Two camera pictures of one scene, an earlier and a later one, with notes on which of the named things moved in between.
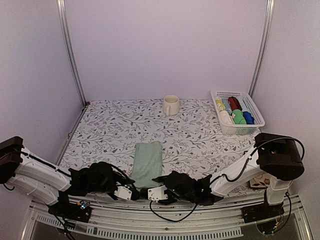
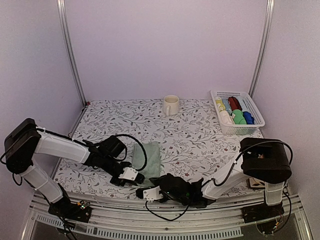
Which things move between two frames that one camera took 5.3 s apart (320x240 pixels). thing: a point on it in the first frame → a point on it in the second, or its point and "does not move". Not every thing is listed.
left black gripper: x=129 y=188 → x=122 y=182
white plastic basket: x=237 y=113 does not move
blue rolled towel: x=249 y=119 does not move
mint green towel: x=147 y=164 does not move
